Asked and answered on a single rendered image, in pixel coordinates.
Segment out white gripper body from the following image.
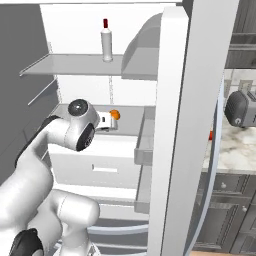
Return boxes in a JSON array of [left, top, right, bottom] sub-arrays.
[[105, 115, 119, 132]]

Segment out orange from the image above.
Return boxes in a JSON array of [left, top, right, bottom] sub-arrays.
[[109, 109, 121, 121]]

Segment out grey fridge shelf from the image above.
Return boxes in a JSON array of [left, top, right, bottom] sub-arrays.
[[49, 103, 158, 138]]

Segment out white fridge drawer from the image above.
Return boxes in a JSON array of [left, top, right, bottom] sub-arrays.
[[47, 134, 143, 190]]

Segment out glass fridge shelf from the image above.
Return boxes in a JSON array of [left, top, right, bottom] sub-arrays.
[[18, 53, 126, 77]]

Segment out white open fridge door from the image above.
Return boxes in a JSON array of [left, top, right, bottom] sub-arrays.
[[146, 0, 242, 256]]

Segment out white liquor bottle red cap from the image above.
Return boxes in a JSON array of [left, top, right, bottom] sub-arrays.
[[100, 18, 114, 63]]

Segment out white fridge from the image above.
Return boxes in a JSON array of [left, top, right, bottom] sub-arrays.
[[0, 1, 188, 256]]

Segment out clear grey door bin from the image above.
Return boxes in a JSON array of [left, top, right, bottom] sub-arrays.
[[133, 165, 153, 215], [133, 106, 157, 167]]

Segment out rounded grey door compartment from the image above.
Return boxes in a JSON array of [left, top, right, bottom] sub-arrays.
[[120, 12, 164, 81]]

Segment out grey cupboard drawer front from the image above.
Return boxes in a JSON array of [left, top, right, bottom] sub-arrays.
[[199, 172, 252, 197]]

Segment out grey cupboard door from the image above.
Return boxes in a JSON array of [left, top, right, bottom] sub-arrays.
[[194, 193, 253, 253]]

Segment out white drawer handle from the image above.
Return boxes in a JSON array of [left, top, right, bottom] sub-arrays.
[[91, 165, 119, 174]]

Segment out curved pale blue freezer handle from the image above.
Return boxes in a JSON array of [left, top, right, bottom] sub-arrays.
[[86, 223, 150, 235]]

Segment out curved pale blue door handle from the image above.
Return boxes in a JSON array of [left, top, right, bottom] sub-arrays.
[[184, 75, 225, 256]]

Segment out grey wall socket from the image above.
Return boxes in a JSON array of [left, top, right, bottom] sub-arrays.
[[223, 79, 232, 99], [237, 79, 253, 95]]

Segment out grey wall cupboards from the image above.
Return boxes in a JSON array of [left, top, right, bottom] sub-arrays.
[[225, 0, 256, 70]]

